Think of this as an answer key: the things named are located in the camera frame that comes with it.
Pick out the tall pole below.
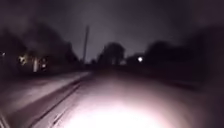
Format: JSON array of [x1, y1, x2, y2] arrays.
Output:
[[81, 24, 91, 64]]

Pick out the round dark tree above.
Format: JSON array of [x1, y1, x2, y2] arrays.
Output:
[[97, 41, 126, 67]]

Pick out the street lamp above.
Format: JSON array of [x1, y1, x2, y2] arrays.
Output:
[[136, 55, 144, 64]]

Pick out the building with lit windows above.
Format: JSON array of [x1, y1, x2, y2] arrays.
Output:
[[16, 51, 51, 74]]

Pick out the dark trees beside road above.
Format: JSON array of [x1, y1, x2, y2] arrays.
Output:
[[0, 21, 81, 73]]

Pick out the pale paved path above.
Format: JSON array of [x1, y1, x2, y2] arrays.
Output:
[[29, 68, 214, 128]]

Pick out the grey asphalt road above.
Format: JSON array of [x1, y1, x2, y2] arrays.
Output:
[[0, 70, 93, 128]]

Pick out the dark row of trees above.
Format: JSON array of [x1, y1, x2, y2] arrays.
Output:
[[143, 29, 224, 81]]

